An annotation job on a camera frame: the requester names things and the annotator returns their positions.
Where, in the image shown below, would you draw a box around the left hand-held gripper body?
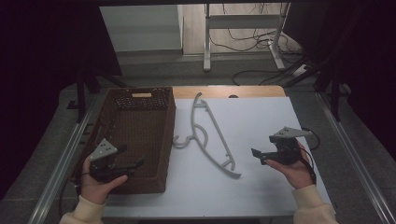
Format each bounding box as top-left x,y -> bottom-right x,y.
88,138 -> 129,184

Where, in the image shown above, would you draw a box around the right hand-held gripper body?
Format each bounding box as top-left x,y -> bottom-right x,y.
268,126 -> 313,166

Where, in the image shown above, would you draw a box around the brown woven basket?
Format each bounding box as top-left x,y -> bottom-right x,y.
70,86 -> 177,195

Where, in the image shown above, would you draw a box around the grey plastic clothes hanger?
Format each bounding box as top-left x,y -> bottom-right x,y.
172,91 -> 242,179

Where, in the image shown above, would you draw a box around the person's left hand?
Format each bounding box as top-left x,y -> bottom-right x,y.
75,154 -> 129,205

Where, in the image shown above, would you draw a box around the person's right hand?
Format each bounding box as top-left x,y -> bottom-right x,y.
265,141 -> 316,190

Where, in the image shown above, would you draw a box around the white table sheet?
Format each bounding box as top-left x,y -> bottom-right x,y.
102,96 -> 332,218

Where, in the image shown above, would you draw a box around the black metal stand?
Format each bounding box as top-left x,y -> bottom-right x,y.
281,55 -> 353,122
66,62 -> 129,124

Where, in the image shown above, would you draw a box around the white power strip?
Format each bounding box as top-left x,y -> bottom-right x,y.
293,63 -> 313,79

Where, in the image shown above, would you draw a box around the dark curtain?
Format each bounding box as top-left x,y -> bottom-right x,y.
284,0 -> 396,162
0,0 -> 123,200

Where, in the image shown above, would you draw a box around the white cabinet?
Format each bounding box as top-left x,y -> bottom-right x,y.
99,4 -> 185,54

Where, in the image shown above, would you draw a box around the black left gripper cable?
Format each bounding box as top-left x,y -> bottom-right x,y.
59,152 -> 94,218

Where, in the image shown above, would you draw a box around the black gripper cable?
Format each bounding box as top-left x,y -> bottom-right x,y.
59,152 -> 94,218
299,126 -> 321,185

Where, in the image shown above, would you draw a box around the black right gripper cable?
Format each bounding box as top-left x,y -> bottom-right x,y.
299,126 -> 321,185

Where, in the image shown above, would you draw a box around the aluminium rail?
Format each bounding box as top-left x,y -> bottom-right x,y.
314,91 -> 396,224
27,102 -> 101,224

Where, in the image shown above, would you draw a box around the black looped floor cable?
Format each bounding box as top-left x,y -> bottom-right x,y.
232,68 -> 293,87

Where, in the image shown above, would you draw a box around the tangled black floor cables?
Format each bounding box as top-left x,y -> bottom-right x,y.
208,3 -> 303,54

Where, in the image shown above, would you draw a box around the white metal desk frame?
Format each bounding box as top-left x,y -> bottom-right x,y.
203,3 -> 292,73

